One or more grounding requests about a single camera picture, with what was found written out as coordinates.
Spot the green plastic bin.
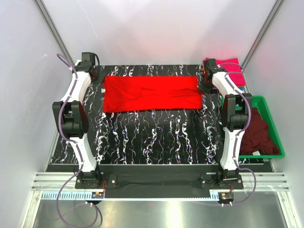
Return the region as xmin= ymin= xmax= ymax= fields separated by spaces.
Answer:
xmin=239 ymin=96 xmax=285 ymax=159

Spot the maroon t shirt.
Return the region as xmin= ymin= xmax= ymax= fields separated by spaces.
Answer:
xmin=240 ymin=108 xmax=280 ymax=156

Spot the connector box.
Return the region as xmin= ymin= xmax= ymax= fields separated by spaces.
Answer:
xmin=91 ymin=191 xmax=104 ymax=199
xmin=219 ymin=191 xmax=234 ymax=201

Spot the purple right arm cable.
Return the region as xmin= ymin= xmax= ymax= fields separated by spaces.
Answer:
xmin=197 ymin=62 xmax=258 ymax=206

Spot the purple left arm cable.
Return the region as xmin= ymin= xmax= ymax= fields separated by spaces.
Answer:
xmin=56 ymin=53 xmax=104 ymax=226

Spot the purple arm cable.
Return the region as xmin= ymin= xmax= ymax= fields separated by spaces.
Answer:
xmin=197 ymin=62 xmax=258 ymax=206
xmin=56 ymin=53 xmax=104 ymax=226

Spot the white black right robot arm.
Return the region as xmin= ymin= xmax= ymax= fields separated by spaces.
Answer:
xmin=198 ymin=58 xmax=253 ymax=190

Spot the folded pink t shirt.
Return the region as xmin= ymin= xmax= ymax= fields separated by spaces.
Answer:
xmin=203 ymin=58 xmax=246 ymax=89

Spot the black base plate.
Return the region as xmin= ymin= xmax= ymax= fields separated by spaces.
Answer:
xmin=75 ymin=164 xmax=244 ymax=200

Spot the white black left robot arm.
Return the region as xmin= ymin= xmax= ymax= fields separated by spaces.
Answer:
xmin=52 ymin=52 xmax=103 ymax=189

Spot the left connector box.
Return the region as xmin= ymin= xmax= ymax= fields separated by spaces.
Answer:
xmin=91 ymin=191 xmax=104 ymax=199

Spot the right connector box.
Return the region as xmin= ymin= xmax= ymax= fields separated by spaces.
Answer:
xmin=219 ymin=191 xmax=234 ymax=201

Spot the red t shirt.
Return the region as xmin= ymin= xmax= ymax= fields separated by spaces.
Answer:
xmin=103 ymin=76 xmax=202 ymax=113

